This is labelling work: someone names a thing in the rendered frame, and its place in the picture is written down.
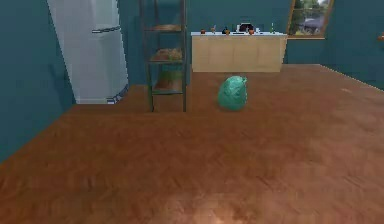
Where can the green bottle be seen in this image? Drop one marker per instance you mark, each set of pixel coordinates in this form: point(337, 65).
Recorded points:
point(272, 28)

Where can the dark metal shelf unit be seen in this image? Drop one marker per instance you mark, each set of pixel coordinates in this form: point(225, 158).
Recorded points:
point(166, 56)

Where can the pale wooden counter cupboard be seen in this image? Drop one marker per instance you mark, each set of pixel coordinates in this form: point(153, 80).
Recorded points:
point(238, 53)

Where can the white fridge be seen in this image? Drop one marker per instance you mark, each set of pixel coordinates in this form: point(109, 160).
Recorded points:
point(93, 63)

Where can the orange round fruit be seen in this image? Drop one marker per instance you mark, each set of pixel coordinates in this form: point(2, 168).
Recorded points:
point(251, 31)
point(227, 32)

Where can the wooden framed window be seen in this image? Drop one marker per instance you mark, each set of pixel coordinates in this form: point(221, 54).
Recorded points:
point(310, 18)

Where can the green rubbish bag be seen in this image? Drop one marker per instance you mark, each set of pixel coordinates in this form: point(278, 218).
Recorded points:
point(232, 92)

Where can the wooden wall shelf edge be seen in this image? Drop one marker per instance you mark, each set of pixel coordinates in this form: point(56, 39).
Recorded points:
point(381, 37)

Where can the black and white kettle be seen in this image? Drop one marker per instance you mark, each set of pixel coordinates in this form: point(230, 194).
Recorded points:
point(245, 27)

